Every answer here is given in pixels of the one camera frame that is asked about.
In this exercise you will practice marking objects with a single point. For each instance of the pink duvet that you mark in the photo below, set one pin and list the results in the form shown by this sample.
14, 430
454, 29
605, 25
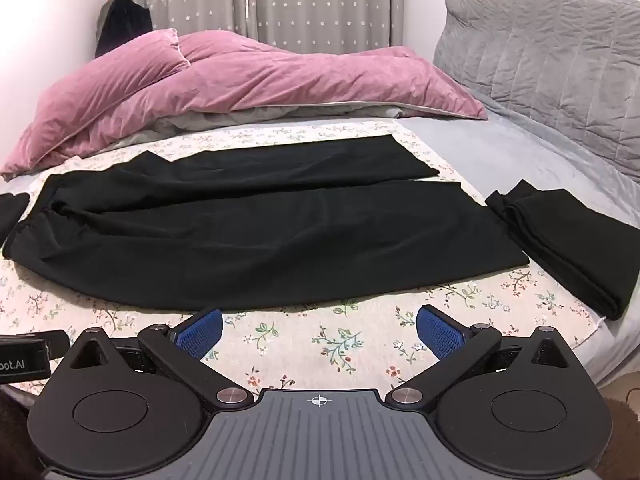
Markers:
240, 77

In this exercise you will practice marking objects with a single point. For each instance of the brown fuzzy rug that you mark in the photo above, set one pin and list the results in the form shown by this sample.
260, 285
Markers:
625, 425

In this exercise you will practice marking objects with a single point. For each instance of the folded black pants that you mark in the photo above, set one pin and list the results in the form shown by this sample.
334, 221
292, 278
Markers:
560, 240

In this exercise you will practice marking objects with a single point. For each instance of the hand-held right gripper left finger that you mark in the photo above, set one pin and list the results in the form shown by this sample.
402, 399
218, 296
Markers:
202, 335

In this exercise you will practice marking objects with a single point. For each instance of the dark hanging clothes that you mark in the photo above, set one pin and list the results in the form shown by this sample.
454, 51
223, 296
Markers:
124, 25

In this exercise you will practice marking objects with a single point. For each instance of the black pants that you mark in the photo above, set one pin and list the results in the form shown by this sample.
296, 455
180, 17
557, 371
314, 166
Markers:
560, 240
280, 225

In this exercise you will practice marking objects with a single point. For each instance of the small black cloth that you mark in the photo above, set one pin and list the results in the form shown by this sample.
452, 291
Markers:
11, 212

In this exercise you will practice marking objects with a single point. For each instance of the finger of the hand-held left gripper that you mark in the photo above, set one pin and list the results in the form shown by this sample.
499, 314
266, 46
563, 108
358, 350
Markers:
56, 341

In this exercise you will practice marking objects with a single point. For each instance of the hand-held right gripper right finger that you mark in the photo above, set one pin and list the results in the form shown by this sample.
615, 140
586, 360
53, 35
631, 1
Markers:
440, 337

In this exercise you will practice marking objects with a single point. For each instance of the dark cloth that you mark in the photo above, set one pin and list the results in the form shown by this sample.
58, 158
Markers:
15, 435

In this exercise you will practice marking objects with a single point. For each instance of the floral bed sheet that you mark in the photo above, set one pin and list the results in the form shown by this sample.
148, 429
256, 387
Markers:
320, 340

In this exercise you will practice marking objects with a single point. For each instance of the grey flower-print curtain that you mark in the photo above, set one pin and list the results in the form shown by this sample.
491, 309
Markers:
270, 2

